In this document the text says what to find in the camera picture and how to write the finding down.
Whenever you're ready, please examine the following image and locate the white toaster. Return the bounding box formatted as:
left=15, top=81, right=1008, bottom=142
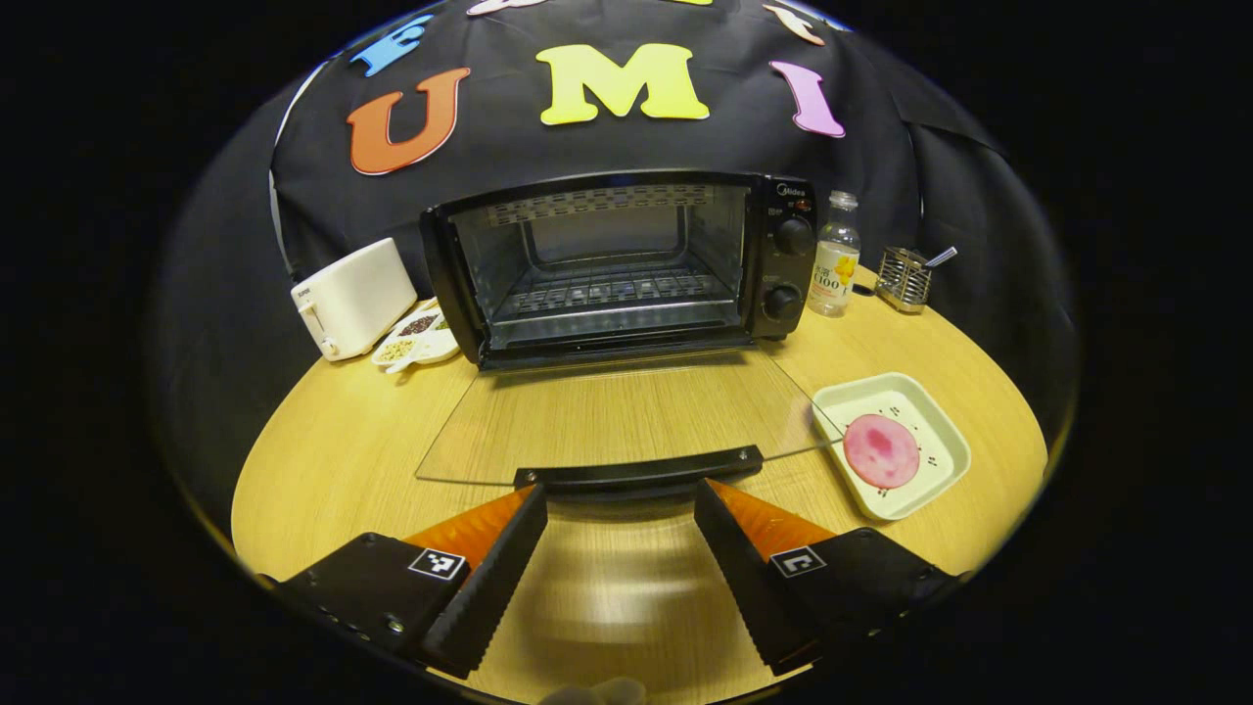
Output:
left=291, top=238, right=419, bottom=363

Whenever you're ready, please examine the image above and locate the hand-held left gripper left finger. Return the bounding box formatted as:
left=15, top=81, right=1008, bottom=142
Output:
left=277, top=482, right=549, bottom=682

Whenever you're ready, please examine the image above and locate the white divided snack dish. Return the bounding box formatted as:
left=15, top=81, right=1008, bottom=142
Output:
left=370, top=298, right=461, bottom=375

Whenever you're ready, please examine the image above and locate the black backdrop cloth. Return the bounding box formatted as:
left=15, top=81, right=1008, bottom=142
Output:
left=157, top=0, right=1078, bottom=500

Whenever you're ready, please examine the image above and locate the pink round ham slice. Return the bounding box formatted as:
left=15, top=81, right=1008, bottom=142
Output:
left=843, top=413, right=921, bottom=491

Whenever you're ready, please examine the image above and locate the black electric oven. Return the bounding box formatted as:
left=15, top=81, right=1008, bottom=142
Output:
left=416, top=171, right=845, bottom=505

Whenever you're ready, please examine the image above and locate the white square plate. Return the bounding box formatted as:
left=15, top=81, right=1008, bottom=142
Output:
left=811, top=372, right=972, bottom=522

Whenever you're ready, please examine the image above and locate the clear glass bottle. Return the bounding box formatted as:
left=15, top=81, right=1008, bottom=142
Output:
left=808, top=191, right=862, bottom=318

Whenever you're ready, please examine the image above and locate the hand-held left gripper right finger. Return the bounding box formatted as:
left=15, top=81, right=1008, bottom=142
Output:
left=693, top=478, right=967, bottom=679

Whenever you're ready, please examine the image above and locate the wire mesh utensil holder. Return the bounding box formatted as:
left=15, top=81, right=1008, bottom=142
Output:
left=874, top=247, right=933, bottom=315

